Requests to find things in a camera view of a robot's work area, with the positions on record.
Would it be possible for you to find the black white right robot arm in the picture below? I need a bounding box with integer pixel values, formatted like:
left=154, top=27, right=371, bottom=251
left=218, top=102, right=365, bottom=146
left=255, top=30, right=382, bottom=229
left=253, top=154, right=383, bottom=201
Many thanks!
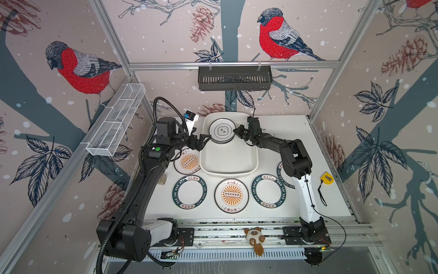
left=233, top=125, right=327, bottom=244

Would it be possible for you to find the yellow tape measure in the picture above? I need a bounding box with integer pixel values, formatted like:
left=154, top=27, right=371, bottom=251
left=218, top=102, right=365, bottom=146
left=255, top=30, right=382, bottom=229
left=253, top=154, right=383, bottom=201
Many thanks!
left=318, top=172, right=334, bottom=207

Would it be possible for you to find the green hao shi plate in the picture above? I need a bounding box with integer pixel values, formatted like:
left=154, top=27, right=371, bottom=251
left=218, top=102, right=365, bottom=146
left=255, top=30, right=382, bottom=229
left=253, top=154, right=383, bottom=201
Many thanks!
left=172, top=175, right=208, bottom=210
left=276, top=162, right=295, bottom=190
left=251, top=174, right=286, bottom=208

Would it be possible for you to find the brown plush toy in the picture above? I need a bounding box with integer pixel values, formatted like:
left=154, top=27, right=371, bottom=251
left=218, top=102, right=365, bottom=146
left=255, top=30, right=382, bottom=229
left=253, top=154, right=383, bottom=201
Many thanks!
left=244, top=227, right=265, bottom=256

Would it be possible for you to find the orange sunburst plate centre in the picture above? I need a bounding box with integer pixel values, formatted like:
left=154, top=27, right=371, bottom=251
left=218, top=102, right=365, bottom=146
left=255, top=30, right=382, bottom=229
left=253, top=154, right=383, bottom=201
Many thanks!
left=214, top=179, right=249, bottom=214

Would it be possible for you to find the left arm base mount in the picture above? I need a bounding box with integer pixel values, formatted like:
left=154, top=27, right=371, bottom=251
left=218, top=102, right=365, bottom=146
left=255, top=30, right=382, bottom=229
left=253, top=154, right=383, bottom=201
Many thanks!
left=147, top=218, right=195, bottom=247

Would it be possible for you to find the black corrugated cable conduit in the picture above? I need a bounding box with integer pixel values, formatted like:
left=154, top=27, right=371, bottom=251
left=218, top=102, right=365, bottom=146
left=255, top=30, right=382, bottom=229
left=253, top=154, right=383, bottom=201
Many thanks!
left=95, top=96, right=189, bottom=274

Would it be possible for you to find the aluminium rail base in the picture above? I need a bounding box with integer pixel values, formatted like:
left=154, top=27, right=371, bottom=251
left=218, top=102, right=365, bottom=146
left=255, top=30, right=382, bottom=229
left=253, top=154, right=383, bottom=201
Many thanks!
left=144, top=220, right=382, bottom=266

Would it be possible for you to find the orange sunburst plate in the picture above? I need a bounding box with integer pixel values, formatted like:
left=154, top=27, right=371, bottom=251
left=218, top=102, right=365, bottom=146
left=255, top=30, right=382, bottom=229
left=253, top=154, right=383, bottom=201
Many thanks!
left=173, top=148, right=200, bottom=175
left=214, top=179, right=249, bottom=214

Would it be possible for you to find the orange sunburst plate left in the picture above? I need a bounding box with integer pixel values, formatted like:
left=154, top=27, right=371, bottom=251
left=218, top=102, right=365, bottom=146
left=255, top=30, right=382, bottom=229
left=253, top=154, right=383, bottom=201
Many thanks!
left=173, top=148, right=200, bottom=175

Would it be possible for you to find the white plastic bin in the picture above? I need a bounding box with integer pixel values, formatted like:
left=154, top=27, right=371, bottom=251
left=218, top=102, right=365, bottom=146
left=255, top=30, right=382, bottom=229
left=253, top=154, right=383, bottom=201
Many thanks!
left=200, top=112, right=259, bottom=178

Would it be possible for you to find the green red ringed plate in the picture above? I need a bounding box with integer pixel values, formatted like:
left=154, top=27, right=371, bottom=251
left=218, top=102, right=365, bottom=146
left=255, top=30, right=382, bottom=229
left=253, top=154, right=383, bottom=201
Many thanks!
left=211, top=139, right=232, bottom=145

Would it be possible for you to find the small white green-rimmed plate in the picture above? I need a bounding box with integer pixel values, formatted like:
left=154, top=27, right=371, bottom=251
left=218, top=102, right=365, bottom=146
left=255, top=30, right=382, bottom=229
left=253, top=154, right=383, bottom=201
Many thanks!
left=209, top=118, right=236, bottom=141

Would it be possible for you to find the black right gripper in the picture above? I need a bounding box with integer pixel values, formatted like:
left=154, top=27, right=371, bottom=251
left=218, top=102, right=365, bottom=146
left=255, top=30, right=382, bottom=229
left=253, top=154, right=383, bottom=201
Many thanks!
left=233, top=124, right=255, bottom=140

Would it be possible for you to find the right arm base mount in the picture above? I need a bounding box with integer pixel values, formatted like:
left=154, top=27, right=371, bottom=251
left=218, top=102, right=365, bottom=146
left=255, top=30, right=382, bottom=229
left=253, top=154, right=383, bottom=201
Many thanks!
left=281, top=217, right=331, bottom=245

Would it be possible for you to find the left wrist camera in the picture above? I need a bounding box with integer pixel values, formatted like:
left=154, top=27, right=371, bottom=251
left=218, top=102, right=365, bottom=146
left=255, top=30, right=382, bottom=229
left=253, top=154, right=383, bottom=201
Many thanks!
left=184, top=110, right=199, bottom=135

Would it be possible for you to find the black wire wall basket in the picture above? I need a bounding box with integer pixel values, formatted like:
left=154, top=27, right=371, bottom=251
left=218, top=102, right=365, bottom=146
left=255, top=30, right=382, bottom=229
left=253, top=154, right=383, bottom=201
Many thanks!
left=198, top=66, right=273, bottom=91

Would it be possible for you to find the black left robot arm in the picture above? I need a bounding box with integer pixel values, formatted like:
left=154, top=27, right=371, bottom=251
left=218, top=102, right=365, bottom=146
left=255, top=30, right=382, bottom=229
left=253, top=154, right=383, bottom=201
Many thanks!
left=96, top=111, right=209, bottom=271

